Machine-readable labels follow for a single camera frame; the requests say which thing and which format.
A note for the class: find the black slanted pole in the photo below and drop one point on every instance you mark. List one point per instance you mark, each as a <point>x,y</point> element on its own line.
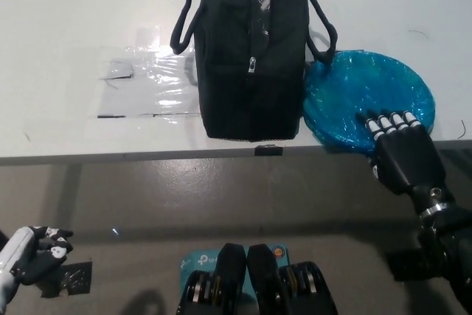
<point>3,237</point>

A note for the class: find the grey paper patch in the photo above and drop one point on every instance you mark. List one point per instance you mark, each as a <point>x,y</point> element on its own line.
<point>116,69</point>

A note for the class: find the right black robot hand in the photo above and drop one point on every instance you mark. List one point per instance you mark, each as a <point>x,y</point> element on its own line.
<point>405,160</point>

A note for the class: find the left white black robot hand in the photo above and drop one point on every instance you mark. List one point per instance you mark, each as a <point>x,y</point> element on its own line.
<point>33,259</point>

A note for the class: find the teal tp-link box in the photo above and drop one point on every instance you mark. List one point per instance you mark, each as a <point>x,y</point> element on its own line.
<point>199,261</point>

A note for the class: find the clear plastic film sheet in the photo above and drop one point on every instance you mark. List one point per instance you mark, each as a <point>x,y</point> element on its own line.
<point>158,68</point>

